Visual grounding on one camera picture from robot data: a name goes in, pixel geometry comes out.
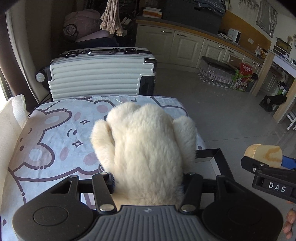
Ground cream fluffy plush toy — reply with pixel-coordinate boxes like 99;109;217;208
90;102;197;208

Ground pink bedding bundle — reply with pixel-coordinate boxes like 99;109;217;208
62;9;113;42

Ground pack of water bottles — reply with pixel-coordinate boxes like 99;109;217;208
198;56;236;89

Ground brown curtain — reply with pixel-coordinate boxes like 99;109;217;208
1;14;38;112

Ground person's right hand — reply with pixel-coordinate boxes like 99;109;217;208
283;208;296;240

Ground red green carton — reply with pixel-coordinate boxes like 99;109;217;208
232;63;253;92

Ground black cardboard box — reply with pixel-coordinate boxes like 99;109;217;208
182;149;234;189

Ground white toaster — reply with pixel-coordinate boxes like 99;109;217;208
227;29;241;44

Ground bear print bed sheet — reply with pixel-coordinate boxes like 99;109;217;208
1;95;204;240

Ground black step stool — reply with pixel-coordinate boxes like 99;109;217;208
259;94;287;113

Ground cream kitchen cabinets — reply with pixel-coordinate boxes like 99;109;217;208
135;19;285;93

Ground white paper towel sheet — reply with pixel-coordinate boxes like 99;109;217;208
0;94;29;200

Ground beige tasselled cloth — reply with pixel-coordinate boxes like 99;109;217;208
100;0;123;36

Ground wooden desk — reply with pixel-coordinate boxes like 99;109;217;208
251;49;295;123

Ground white ribbed suitcase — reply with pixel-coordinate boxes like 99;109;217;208
35;47;158;101

